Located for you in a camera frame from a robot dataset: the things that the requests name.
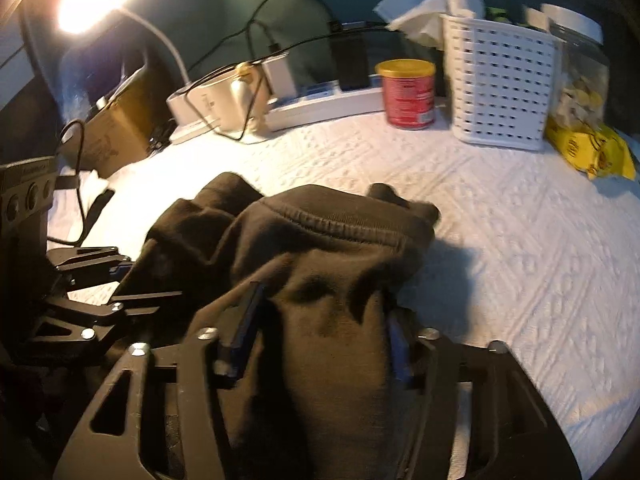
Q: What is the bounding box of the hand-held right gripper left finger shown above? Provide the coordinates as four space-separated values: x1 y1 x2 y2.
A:
52 280 266 480

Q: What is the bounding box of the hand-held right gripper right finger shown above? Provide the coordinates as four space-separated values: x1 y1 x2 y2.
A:
387 310 583 480

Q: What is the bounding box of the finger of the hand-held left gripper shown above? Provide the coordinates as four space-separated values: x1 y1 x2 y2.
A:
46 245 135 287
20 290 184 361

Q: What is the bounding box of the dark brown t-shirt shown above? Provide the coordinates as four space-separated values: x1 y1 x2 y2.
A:
115 172 442 480

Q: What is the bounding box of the cardboard box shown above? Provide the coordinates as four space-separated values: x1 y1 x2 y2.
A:
74 66 162 174

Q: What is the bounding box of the white textured table cloth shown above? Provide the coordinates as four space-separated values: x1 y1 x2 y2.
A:
47 109 640 480

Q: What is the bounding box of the white power strip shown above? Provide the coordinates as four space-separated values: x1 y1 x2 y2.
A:
264 82 387 134

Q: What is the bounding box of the white usb charger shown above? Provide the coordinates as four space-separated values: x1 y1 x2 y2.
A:
261 54 299 102

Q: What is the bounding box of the red can with yellow lid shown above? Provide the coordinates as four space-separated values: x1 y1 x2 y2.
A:
375 58 437 131

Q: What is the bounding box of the yellow snack packet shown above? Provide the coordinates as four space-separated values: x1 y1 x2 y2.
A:
544 114 637 182

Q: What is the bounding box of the white perforated plastic basket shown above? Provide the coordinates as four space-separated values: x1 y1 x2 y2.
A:
440 13 564 152

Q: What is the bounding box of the black charger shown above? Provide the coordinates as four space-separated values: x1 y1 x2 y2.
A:
328 22 372 93

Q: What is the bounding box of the clear jar with white lid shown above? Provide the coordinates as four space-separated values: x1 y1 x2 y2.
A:
541 3 612 134

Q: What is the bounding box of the white crumpled tissue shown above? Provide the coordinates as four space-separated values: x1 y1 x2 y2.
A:
373 0 449 45

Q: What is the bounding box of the black strap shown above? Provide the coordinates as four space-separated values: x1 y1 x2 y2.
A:
81 188 116 242

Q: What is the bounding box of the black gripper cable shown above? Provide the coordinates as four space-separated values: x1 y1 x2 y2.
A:
58 118 89 249

